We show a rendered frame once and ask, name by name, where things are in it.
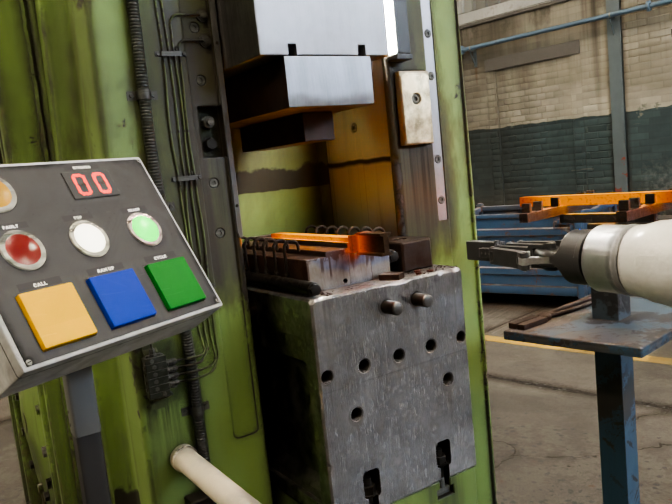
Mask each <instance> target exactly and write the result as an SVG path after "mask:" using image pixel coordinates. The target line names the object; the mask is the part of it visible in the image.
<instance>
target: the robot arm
mask: <svg viewBox="0 0 672 504"><path fill-rule="evenodd" d="M466 247H467V259H468V260H479V261H490V264H493V265H500V266H506V267H511V268H517V269H519V270H521V271H524V272H526V271H529V270H530V269H531V268H540V269H544V270H546V271H557V270H559V271H560V273H561V274H562V276H563V277H564V278H565V279H566V280H567V281H568V282H570V283H573V284H582V285H589V286H590V287H591V288H593V289H594V290H596V291H598V292H609V293H616V294H624V295H627V296H639V297H643V298H645V299H647V300H649V301H652V302H654V303H659V304H664V305H666V306H669V307H672V219H671V220H660V221H656V222H653V223H650V224H644V225H638V224H628V225H614V224H603V225H599V226H597V227H595V228H594V229H575V230H572V231H570V232H568V233H567V234H566V235H565V236H564V238H563V239H562V240H557V241H523V240H519V241H517V243H515V242H507V243H506V245H505V241H500V240H495V241H483V240H471V241H466Z"/></svg>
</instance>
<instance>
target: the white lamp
mask: <svg viewBox="0 0 672 504"><path fill-rule="evenodd" d="M75 238H76V241H77V242H78V244H79V245H80V246H81V247H83V248H84V249H86V250H88V251H91V252H99V251H101V250H102V249H103V248H104V247H105V238H104V236H103V234H102V233H101V232H100V231H99V230H98V229H97V228H95V227H94V226H91V225H88V224H82V225H79V226H78V227H77V228H76V229H75Z"/></svg>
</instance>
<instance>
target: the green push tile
mask: <svg viewBox="0 0 672 504"><path fill-rule="evenodd" d="M144 269H145V270H146V272H147V274H148V276H149V278H150V279H151V281H152V283H153V285H154V287H155V288H156V290H157V292H158V294H159V296H160V298H161V299H162V301H163V303H164V305H165V307H166V308H167V310H168V312H170V311H173V310H176V309H179V308H182V307H185V306H188V305H192V304H195V303H198V302H201V301H203V300H204V299H205V298H206V295H205V294H204V292H203V290H202V288H201V286H200V285H199V283H198V281H197V279H196V278H195V276H194V274H193V272H192V271H191V269H190V267H189V265H188V263H187V262H186V260H185V258H184V257H183V256H182V257H177V258H173V259H169V260H164V261H160V262H156V263H152V264H147V265H146V266H145V267H144Z"/></svg>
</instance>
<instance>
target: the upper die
mask: <svg viewBox="0 0 672 504"><path fill-rule="evenodd" d="M224 82H225V90H226V98H227V106H228V115H229V123H230V129H239V128H242V127H246V126H250V125H254V124H258V123H262V122H266V121H270V120H274V119H278V118H282V117H286V116H290V115H294V114H299V113H303V112H323V111H332V113H337V112H341V111H345V110H350V109H354V108H359V107H363V106H367V105H372V104H374V93H373V82H372V72H371V61H370V56H282V57H280V58H278V59H275V60H273V61H270V62H268V63H265V64H263V65H260V66H258V67H255V68H253V69H250V70H248V71H245V72H243V73H240V74H238V75H235V76H233V77H230V78H228V79H225V80H224Z"/></svg>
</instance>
